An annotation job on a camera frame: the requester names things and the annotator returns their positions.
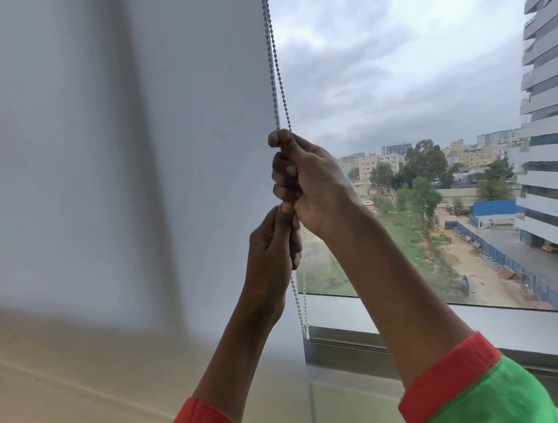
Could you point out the grey aluminium window frame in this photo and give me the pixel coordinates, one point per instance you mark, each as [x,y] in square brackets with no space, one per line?
[519,332]

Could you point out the tall white balconied building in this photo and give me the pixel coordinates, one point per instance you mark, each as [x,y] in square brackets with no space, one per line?
[550,197]

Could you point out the person's left forearm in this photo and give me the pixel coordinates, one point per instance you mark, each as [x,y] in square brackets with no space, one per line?
[239,363]

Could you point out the person's left green sleeve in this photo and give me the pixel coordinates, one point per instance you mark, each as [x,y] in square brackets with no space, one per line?
[200,422]

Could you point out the person's right green sleeve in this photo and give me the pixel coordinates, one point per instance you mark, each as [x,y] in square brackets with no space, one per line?
[476,394]

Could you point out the person's right forearm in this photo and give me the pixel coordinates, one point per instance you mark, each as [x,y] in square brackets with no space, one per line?
[398,296]

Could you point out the white roller blind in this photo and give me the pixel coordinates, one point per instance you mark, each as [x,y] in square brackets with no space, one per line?
[72,135]

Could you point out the person's green sleeve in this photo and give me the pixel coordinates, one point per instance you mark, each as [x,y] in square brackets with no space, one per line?
[476,394]
[200,422]

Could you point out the person's left hand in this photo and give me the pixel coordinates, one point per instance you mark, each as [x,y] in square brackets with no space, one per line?
[270,265]

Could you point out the person's right hand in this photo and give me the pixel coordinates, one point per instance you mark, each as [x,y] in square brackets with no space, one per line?
[319,184]

